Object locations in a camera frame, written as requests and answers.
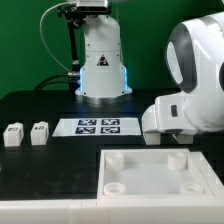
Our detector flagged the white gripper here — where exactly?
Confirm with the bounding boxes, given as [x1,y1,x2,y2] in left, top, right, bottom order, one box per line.
[142,94,197,135]

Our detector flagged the white square table top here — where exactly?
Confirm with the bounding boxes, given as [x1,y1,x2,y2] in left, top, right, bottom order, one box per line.
[97,149,214,199]

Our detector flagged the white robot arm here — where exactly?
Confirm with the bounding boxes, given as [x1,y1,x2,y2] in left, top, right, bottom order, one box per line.
[76,0,224,135]

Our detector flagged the white L-shaped obstacle fence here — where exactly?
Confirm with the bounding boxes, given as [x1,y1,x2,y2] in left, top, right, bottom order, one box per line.
[0,152,224,224]

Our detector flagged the white sheet with markers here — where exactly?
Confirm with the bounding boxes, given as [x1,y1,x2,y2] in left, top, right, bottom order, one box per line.
[53,118,141,137]

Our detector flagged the black cable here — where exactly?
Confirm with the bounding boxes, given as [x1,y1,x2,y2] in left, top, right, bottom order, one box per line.
[33,73,78,92]

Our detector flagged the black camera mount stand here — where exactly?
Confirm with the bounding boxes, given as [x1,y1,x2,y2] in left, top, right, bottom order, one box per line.
[56,0,113,91]

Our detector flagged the grey cable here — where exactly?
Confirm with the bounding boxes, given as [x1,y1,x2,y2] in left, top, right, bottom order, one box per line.
[39,0,78,73]

